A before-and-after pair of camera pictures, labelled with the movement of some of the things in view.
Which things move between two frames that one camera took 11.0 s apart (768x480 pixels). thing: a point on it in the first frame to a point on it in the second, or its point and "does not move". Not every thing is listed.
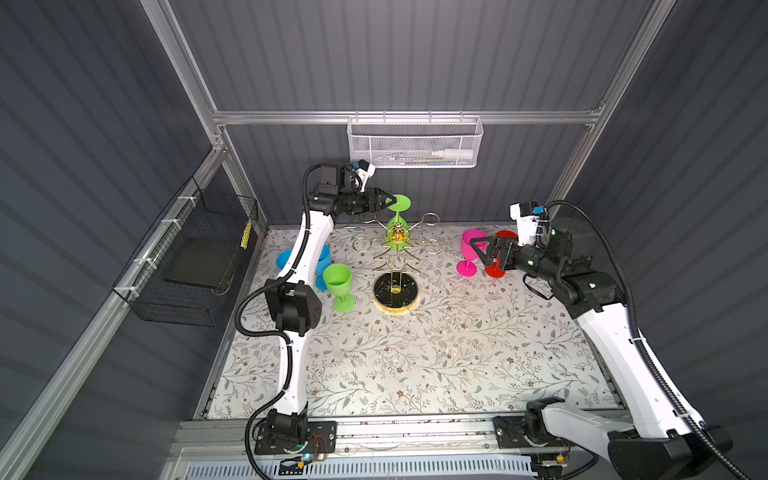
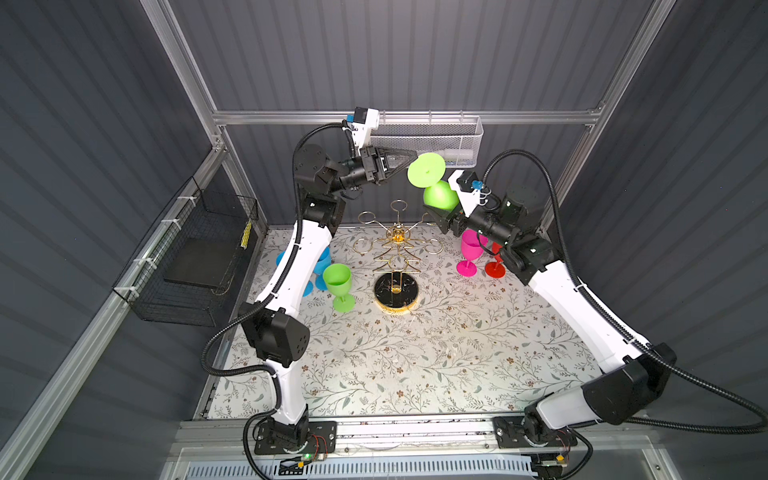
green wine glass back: x=398 y=232 to x=426 y=170
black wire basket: x=185 y=266 does not move
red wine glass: x=496 y=270 does not move
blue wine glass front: x=322 y=264 does not move
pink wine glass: x=468 y=268 does not move
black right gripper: x=507 y=245 to x=444 y=220
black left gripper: x=374 y=195 to x=374 y=167
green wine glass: x=338 y=278 does not move
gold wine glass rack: x=397 y=291 does not move
